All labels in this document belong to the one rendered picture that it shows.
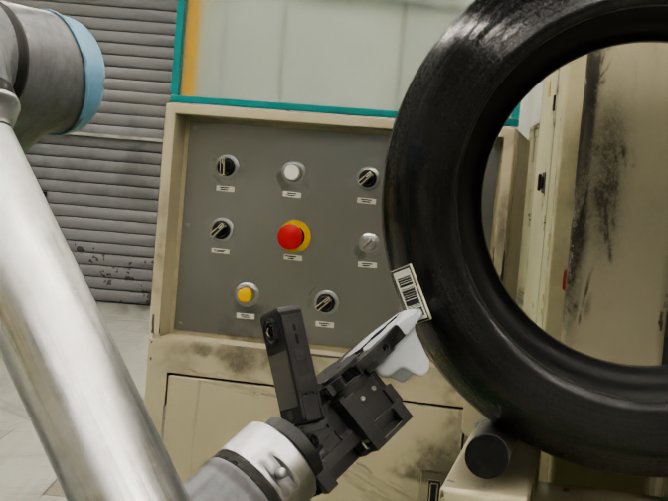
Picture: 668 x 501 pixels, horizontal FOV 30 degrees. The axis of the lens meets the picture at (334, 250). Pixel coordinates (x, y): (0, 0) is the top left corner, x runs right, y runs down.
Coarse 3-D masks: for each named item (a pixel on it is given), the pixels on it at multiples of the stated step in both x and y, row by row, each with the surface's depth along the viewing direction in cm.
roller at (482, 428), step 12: (480, 432) 128; (492, 432) 127; (504, 432) 130; (468, 444) 126; (480, 444) 126; (492, 444) 125; (504, 444) 126; (468, 456) 126; (480, 456) 126; (492, 456) 125; (504, 456) 125; (468, 468) 126; (480, 468) 126; (492, 468) 125; (504, 468) 125
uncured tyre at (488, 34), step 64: (512, 0) 123; (576, 0) 121; (640, 0) 120; (448, 64) 125; (512, 64) 122; (448, 128) 124; (384, 192) 130; (448, 192) 124; (448, 256) 124; (448, 320) 125; (512, 320) 150; (512, 384) 124; (576, 384) 124; (640, 384) 147; (576, 448) 125; (640, 448) 122
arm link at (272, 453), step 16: (240, 432) 115; (256, 432) 113; (272, 432) 113; (224, 448) 113; (240, 448) 112; (256, 448) 112; (272, 448) 112; (288, 448) 112; (256, 464) 111; (272, 464) 111; (288, 464) 111; (304, 464) 112; (272, 480) 110; (288, 480) 111; (304, 480) 112; (288, 496) 111; (304, 496) 113
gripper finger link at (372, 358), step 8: (392, 328) 121; (400, 328) 122; (384, 336) 120; (392, 336) 120; (400, 336) 122; (376, 344) 119; (384, 344) 119; (392, 344) 121; (368, 352) 118; (376, 352) 118; (384, 352) 119; (360, 360) 118; (368, 360) 118; (376, 360) 118; (352, 368) 118; (360, 368) 117; (368, 368) 118; (344, 376) 118; (352, 376) 118
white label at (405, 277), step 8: (408, 264) 126; (392, 272) 129; (400, 272) 128; (408, 272) 127; (400, 280) 128; (408, 280) 127; (416, 280) 126; (400, 288) 129; (408, 288) 128; (416, 288) 126; (408, 296) 128; (416, 296) 127; (408, 304) 128; (416, 304) 127; (424, 304) 126; (424, 312) 126; (424, 320) 127
